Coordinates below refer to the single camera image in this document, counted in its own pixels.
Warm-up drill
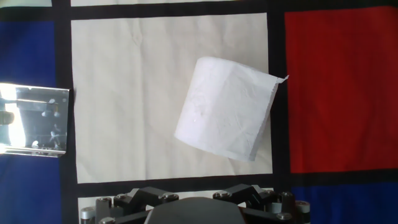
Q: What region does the white toilet paper roll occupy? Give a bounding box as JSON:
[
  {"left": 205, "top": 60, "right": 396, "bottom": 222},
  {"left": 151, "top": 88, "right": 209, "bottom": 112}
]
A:
[{"left": 174, "top": 56, "right": 289, "bottom": 162}]

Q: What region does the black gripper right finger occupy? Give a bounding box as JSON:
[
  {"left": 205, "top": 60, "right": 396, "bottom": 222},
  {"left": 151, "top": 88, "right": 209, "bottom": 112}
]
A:
[{"left": 213, "top": 183, "right": 311, "bottom": 224}]

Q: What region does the colour block patterned cloth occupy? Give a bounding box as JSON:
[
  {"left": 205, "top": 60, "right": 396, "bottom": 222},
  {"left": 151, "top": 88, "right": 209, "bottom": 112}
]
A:
[{"left": 0, "top": 0, "right": 398, "bottom": 224}]

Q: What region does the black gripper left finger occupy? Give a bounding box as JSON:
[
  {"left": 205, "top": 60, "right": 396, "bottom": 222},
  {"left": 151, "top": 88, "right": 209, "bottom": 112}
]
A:
[{"left": 80, "top": 186, "right": 180, "bottom": 224}]

